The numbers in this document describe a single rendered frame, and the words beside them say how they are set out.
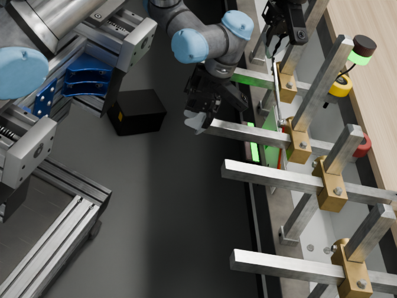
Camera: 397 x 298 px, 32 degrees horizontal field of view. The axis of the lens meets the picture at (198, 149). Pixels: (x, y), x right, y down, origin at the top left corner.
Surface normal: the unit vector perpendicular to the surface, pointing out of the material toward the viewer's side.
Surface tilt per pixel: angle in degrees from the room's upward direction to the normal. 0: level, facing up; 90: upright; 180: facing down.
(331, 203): 90
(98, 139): 0
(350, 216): 90
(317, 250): 0
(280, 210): 0
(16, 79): 95
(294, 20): 29
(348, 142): 90
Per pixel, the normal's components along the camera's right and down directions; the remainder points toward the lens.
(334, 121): -0.95, -0.18
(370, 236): 0.04, 0.69
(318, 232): 0.30, -0.69
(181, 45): -0.75, 0.25
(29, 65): 0.48, 0.76
